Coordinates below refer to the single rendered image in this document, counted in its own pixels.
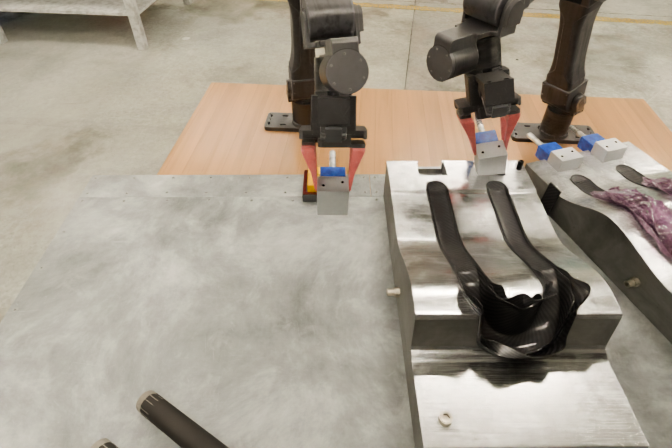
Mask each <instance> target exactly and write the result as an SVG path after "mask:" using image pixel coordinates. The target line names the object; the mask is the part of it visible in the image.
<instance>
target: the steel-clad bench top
mask: <svg viewBox="0 0 672 448"><path fill-rule="evenodd" d="M369 177H370V180H369ZM303 179H304V174H297V175H93V176H92V177H91V179H90V181H89V182H88V184H87V185H86V187H85V189H84V190H83V192H82V193H81V195H80V197H79V198H78V200H77V201H76V203H75V205H74V206H73V208H72V209H71V211H70V212H69V214H68V216H67V217H66V219H65V220H64V222H63V224H62V225H61V227H60V228H59V230H58V232H57V233H56V235H55V236H54V238H53V240H52V241H51V243H50V244H49V246H48V248H47V249H46V251H45V252H44V254H43V256H42V257H41V259H40V260H39V262H38V264H37V265H36V267H35V268H34V270H33V271H32V273H31V275H30V276H29V278H28V279H27V281H26V283H25V284H24V286H23V287H22V289H21V291H20V292H19V294H18V295H17V297H16V299H15V300H14V302H13V303H12V305H11V307H10V308H9V310H8V311H7V313H6V315H5V316H4V318H3V319H2V321H1V323H0V448H90V447H91V446H92V445H93V444H94V443H95V442H96V441H98V440H100V439H102V438H107V439H109V440H110V441H111V442H112V443H114V444H115V445H116V446H117V447H118V448H181V447H180V446H179V445H178V444H176V443H175V442H174V441H173V440H172V439H170V438H169V437H168V436H167V435H166V434H164V433H163V432H162V431H161V430H160V429H158V428H157V427H156V426H155V425H154V424H152V423H151V422H150V421H149V420H148V419H146V418H145V417H144V416H143V415H141V413H139V412H138V411H137V409H136V403H137V401H138V399H139V397H140V396H141V395H142V394H143V393H145V392H146V391H149V390H153V391H155V392H156V393H157V394H159V395H160V396H161V397H163V398H164V399H165V400H167V401H168V402H169V403H171V404H172V405H173V406H175V407H176V408H177V409H179V410H180V411H181V412H182V413H184V414H185V415H186V416H188V417H189V418H190V419H192V420H193V421H194V422H196V423H197V424H198V425H200V426H201V427H202V428H204V429H205V430H206V431H208V432H209V433H210V434H212V435H213V436H214V437H215V438H217V439H218V440H219V441H221V442H222V443H223V444H225V445H226V446H227V447H229V448H415V443H414V435H413V427H412V419H411V411H410V404H409V396H408V388H407V380H406V372H405V364H404V356H403V348H402V340H401V332H400V324H399V316H398V308H397V300H396V297H394V296H387V294H386V289H387V288H394V287H395V284H394V276H393V268H392V260H391V252H390V244H389V236H388V228H387V220H386V212H385V204H384V196H383V194H384V184H385V174H355V175H354V179H353V184H352V188H351V191H349V203H348V215H317V202H303V198H302V192H303ZM370 188H371V191H370ZM548 218H549V220H550V223H551V225H552V227H553V229H554V231H555V233H556V235H557V237H558V239H559V240H560V242H561V243H562V244H563V245H564V246H565V247H566V248H567V249H568V250H569V251H570V252H572V253H573V254H574V255H576V256H577V257H578V258H580V259H581V260H583V261H584V262H586V263H587V264H588V265H590V266H591V267H592V268H593V269H594V270H596V271H597V272H598V273H599V274H600V275H601V276H602V277H603V279H604V280H605V281H606V283H607V284H608V286H609V287H610V289H611V291H612V293H613V295H614V297H615V299H616V301H617V303H618V306H619V308H620V310H621V312H622V314H623V315H622V318H621V320H620V322H619V324H618V326H617V328H616V329H615V331H614V333H613V334H612V336H611V338H610V340H609V342H608V344H607V346H606V352H607V357H608V361H609V363H610V365H611V368H612V370H613V372H614V374H615V376H616V378H617V380H618V382H619V384H620V386H621V388H622V390H623V392H624V394H625V396H626V399H627V401H628V403H629V405H630V407H631V409H632V411H633V413H634V415H635V417H636V419H637V421H638V423H639V425H640V427H641V429H642V432H643V434H644V436H645V438H646V440H647V442H648V444H649V447H648V448H672V344H671V343H670V342H669V341H668V340H667V339H666V337H665V336H664V335H663V334H662V333H661V332H660V331H659V330H658V329H657V328H656V327H655V326H654V325H653V324H652V323H651V322H650V321H649V320H648V319H647V318H646V316H645V315H644V314H643V313H642V312H641V311H640V310H639V309H638V308H637V307H636V306H635V305H634V304H633V303H632V302H631V301H630V300H629V299H628V298H627V297H626V296H625V294H624V293H623V292H622V291H621V290H620V289H619V288H618V287H617V286H616V285H615V284H614V283H613V282H612V281H611V280H610V279H609V278H608V277H607V276H606V275H605V274H604V272H603V271H602V270H601V269H600V268H599V267H598V266H597V265H596V264H595V263H594V262H593V261H592V260H591V259H590V258H589V257H588V256H587V255H586V254H585V253H584V252H583V250H582V249H581V248H580V247H579V246H578V245H577V244H576V243H575V242H574V241H573V240H572V239H571V238H570V237H569V236H568V235H567V234H566V233H565V232H564V231H563V230H562V228H561V227H560V226H559V225H558V224H557V223H556V222H555V221H554V220H553V219H552V218H551V217H550V216H549V215H548Z"/></svg>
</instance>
